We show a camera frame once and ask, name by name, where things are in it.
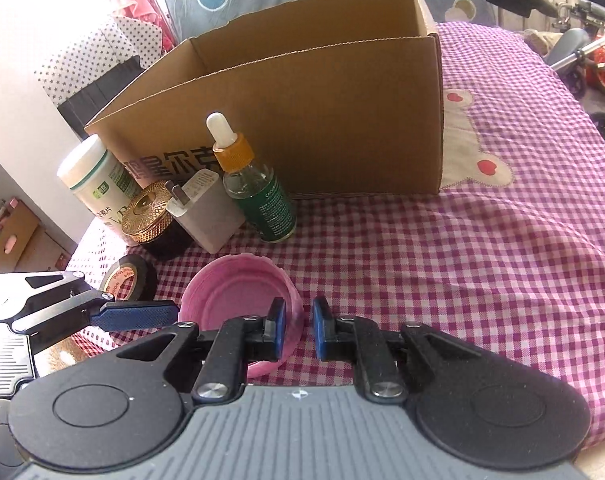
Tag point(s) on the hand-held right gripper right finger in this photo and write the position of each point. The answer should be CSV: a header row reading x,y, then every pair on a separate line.
x,y
321,330

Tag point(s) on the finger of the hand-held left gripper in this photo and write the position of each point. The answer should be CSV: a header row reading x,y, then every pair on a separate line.
x,y
132,314

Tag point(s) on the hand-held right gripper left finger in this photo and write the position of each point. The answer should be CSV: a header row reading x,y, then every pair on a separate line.
x,y
276,330

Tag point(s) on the black tape roll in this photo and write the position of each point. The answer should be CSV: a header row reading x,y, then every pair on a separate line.
x,y
142,272

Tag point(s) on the pink silicone cup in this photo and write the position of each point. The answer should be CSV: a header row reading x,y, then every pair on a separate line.
x,y
227,300

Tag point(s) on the gold lid cosmetic jar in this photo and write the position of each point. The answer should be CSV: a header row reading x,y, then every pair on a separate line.
x,y
147,210

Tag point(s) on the white charger plug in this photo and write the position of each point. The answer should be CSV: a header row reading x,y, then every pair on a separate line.
x,y
207,220

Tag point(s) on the green dropper bottle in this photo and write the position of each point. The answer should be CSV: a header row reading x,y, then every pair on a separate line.
x,y
267,210

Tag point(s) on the brown cardboard box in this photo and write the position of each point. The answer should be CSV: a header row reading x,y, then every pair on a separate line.
x,y
332,125

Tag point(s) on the white supplement bottle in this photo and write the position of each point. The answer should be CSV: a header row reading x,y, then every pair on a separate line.
x,y
90,180

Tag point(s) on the dark cabinet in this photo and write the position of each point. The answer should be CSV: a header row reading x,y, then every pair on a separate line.
x,y
97,95

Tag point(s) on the white polka dot cloth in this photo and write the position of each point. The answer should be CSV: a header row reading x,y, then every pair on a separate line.
x,y
92,50

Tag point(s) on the pink hanging clothes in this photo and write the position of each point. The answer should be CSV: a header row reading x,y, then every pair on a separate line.
x,y
147,10

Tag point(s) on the red and grey toy vehicle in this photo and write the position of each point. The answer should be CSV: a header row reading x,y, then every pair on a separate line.
x,y
567,47

